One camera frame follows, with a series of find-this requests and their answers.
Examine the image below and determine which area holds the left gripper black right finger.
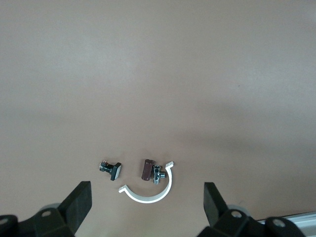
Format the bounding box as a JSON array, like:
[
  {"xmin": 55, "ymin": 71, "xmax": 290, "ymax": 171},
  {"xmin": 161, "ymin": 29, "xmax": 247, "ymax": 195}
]
[{"xmin": 197, "ymin": 182, "xmax": 307, "ymax": 237}]

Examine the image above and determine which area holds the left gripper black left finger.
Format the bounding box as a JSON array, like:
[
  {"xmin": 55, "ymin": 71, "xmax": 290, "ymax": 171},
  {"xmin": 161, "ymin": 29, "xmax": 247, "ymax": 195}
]
[{"xmin": 0, "ymin": 181, "xmax": 93, "ymax": 237}]

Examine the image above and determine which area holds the brown table cover mat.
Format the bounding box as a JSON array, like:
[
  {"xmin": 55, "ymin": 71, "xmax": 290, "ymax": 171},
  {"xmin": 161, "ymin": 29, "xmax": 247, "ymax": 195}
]
[{"xmin": 0, "ymin": 0, "xmax": 316, "ymax": 237}]

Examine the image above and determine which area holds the aluminium frame profile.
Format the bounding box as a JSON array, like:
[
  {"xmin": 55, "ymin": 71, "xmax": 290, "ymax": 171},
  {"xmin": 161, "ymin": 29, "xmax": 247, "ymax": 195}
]
[{"xmin": 256, "ymin": 210, "xmax": 316, "ymax": 232}]

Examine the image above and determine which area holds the small black square switch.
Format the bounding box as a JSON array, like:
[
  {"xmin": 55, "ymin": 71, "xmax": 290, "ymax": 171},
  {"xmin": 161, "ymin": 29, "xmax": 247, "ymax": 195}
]
[{"xmin": 99, "ymin": 160, "xmax": 123, "ymax": 182}]

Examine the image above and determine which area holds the white half-ring clamp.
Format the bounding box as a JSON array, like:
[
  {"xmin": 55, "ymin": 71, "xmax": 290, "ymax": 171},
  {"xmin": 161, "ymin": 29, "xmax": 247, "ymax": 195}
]
[{"xmin": 118, "ymin": 160, "xmax": 174, "ymax": 204}]

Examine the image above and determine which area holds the brown handled metal valve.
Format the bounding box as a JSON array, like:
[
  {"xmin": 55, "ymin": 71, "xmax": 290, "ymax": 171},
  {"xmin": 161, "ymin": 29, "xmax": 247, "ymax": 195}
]
[{"xmin": 141, "ymin": 158, "xmax": 167, "ymax": 186}]

